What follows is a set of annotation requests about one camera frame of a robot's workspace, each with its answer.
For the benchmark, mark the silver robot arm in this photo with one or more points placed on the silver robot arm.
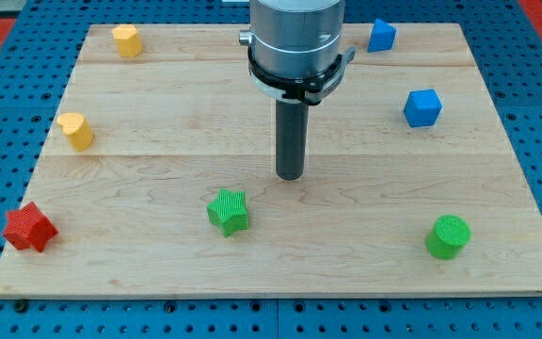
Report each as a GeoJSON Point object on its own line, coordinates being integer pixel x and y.
{"type": "Point", "coordinates": [295, 38]}

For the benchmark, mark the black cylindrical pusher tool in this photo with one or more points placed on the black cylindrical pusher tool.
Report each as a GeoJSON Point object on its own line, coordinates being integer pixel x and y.
{"type": "Point", "coordinates": [291, 133]}

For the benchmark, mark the green star block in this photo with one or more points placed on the green star block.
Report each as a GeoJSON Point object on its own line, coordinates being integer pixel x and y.
{"type": "Point", "coordinates": [228, 211]}

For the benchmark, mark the blue cube block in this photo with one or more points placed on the blue cube block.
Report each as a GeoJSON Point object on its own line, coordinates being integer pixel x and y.
{"type": "Point", "coordinates": [422, 108]}

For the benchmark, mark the blue triangle block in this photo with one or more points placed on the blue triangle block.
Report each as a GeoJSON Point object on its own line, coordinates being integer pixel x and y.
{"type": "Point", "coordinates": [382, 36]}

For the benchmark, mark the yellow pentagon block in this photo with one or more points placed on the yellow pentagon block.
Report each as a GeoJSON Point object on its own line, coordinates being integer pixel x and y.
{"type": "Point", "coordinates": [127, 39]}

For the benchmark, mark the green cylinder block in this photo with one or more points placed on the green cylinder block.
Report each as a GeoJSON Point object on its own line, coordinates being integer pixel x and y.
{"type": "Point", "coordinates": [448, 237]}

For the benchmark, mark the yellow heart block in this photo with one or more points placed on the yellow heart block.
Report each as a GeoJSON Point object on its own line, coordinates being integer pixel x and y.
{"type": "Point", "coordinates": [76, 129]}

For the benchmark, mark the red star block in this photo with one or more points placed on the red star block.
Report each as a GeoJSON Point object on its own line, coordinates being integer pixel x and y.
{"type": "Point", "coordinates": [28, 228]}

